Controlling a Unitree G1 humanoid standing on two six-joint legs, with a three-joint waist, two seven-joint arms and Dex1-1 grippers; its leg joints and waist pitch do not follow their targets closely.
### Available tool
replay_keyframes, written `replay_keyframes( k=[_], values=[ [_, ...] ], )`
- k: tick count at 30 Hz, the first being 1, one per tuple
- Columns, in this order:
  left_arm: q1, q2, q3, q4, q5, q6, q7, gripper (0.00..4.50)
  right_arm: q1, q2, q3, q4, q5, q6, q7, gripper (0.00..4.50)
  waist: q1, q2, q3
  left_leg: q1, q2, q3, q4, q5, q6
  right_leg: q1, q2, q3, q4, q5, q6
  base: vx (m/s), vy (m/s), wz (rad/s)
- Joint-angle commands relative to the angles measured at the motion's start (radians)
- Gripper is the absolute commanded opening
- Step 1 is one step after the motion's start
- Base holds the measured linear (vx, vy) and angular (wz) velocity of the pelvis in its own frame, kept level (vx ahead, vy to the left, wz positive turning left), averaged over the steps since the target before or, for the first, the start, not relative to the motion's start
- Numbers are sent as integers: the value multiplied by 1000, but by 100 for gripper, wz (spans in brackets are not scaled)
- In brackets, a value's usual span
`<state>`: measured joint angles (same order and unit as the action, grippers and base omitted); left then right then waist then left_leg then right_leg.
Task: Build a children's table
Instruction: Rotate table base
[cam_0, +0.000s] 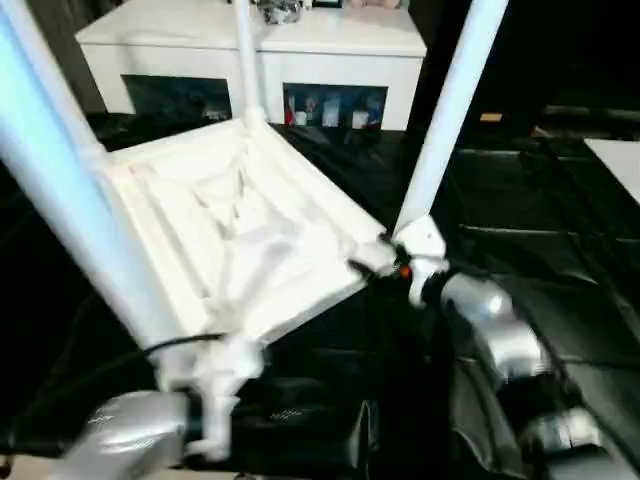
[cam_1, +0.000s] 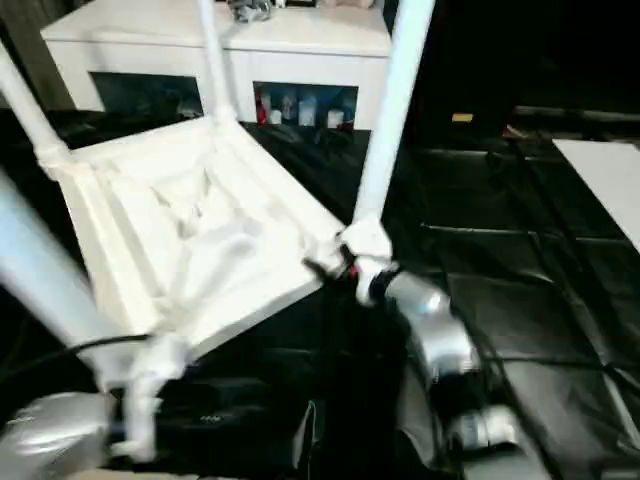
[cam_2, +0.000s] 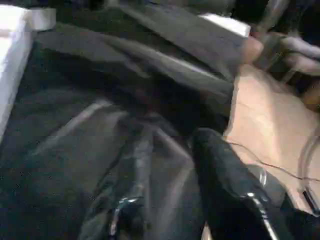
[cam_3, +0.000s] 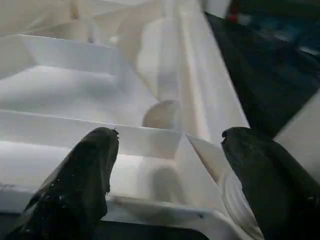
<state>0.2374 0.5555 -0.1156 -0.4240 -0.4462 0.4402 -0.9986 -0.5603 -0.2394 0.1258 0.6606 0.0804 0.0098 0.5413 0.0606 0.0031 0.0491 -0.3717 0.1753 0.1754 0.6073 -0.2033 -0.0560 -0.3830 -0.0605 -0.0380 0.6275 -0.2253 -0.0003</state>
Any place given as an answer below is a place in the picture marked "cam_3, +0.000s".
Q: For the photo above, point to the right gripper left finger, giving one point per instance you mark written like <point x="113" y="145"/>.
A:
<point x="70" y="195"/>

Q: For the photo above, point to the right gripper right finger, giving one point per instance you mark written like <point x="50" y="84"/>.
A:
<point x="275" y="185"/>

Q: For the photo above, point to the white plastic table top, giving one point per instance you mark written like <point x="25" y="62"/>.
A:
<point x="100" y="90"/>

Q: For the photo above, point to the red bottle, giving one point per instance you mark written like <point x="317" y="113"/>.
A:
<point x="233" y="15"/>

